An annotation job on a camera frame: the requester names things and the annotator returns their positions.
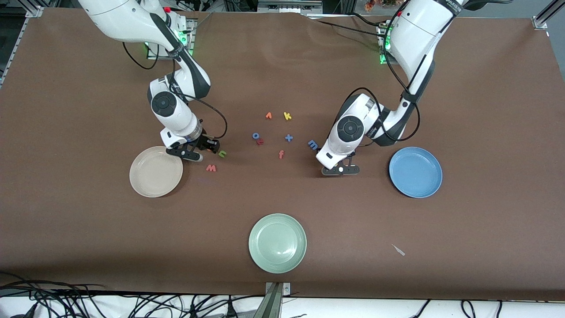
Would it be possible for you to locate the beige plate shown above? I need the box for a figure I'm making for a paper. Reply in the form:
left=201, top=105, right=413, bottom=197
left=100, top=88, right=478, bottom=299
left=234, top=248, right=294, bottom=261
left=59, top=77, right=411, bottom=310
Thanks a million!
left=129, top=146, right=184, bottom=198

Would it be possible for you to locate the blue plate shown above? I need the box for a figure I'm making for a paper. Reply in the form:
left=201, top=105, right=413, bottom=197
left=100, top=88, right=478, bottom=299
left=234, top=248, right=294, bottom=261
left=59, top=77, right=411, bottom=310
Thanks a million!
left=389, top=147, right=443, bottom=198

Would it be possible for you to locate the pale green plate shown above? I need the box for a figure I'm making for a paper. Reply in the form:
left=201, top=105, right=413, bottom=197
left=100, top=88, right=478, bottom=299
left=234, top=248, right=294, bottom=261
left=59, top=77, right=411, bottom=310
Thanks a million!
left=249, top=213, right=307, bottom=274

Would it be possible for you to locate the brown table cover sheet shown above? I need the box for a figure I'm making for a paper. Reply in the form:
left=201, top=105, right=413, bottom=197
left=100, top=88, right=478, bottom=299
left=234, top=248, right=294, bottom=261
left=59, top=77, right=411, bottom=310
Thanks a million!
left=0, top=8, right=565, bottom=302

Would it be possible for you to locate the grey metal box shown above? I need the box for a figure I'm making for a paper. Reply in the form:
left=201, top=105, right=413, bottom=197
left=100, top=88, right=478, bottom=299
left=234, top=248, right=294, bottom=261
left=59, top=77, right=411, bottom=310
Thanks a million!
left=257, top=0, right=323, bottom=14

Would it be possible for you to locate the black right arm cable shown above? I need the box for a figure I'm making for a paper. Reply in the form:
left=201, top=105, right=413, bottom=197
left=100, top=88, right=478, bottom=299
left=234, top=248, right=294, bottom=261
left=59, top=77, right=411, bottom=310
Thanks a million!
left=122, top=42, right=228, bottom=153

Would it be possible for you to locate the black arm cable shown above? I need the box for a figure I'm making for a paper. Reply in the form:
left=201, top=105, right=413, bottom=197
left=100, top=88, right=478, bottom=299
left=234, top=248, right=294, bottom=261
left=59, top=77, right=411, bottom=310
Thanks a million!
left=122, top=42, right=228, bottom=153
left=333, top=0, right=422, bottom=146

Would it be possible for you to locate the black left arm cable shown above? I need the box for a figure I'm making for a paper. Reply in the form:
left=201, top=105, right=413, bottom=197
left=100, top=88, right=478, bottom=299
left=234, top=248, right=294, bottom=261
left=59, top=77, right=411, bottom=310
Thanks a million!
left=333, top=0, right=422, bottom=146

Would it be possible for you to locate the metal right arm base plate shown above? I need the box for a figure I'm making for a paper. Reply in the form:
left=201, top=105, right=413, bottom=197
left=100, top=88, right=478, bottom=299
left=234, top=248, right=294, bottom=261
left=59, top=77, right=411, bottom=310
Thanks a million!
left=147, top=18, right=196, bottom=61

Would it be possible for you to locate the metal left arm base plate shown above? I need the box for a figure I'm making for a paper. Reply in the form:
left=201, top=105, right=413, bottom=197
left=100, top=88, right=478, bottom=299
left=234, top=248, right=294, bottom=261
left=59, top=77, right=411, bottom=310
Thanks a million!
left=378, top=24, right=398, bottom=66

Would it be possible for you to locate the black base cable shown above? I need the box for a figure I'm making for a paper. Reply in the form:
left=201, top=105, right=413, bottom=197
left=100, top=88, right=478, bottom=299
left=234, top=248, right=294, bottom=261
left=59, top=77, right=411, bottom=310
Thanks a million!
left=309, top=18, right=389, bottom=39
left=351, top=12, right=389, bottom=28

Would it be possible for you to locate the grey metal post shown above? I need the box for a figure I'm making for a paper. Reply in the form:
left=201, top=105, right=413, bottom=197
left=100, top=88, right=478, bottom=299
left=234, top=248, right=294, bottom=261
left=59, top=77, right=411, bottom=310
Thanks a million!
left=252, top=283, right=283, bottom=318

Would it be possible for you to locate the aluminium frame rail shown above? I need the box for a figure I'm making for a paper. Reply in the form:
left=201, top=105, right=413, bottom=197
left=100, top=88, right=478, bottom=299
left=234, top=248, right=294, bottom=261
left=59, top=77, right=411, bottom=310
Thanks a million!
left=532, top=0, right=565, bottom=30
left=0, top=6, right=44, bottom=87

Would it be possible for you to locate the tangled black cable bundle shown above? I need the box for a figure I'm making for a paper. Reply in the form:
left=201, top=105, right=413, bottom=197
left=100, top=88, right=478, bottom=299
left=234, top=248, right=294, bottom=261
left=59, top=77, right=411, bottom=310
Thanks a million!
left=0, top=272, right=265, bottom=318

